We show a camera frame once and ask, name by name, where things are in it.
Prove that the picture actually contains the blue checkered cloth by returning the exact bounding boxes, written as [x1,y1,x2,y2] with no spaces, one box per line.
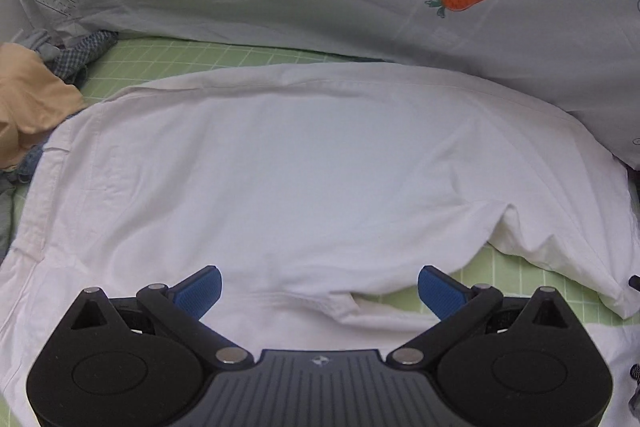
[24,29,120,86]

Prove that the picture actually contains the green grid mat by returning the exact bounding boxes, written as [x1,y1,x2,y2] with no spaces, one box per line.
[0,34,640,328]

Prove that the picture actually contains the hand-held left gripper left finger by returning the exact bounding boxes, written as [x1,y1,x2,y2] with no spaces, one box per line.
[50,265,254,368]

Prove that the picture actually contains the beige garment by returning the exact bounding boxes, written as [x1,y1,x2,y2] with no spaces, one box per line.
[0,43,87,170]

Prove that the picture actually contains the grey sweatpants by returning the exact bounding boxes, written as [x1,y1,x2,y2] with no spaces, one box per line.
[0,184,17,255]

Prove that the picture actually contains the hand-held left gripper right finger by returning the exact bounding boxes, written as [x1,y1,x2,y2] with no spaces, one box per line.
[387,265,592,368]

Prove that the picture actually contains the blue jeans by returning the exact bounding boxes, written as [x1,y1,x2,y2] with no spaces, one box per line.
[0,144,48,188]

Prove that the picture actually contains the white cotton garment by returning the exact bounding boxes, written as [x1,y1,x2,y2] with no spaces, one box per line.
[0,63,640,427]

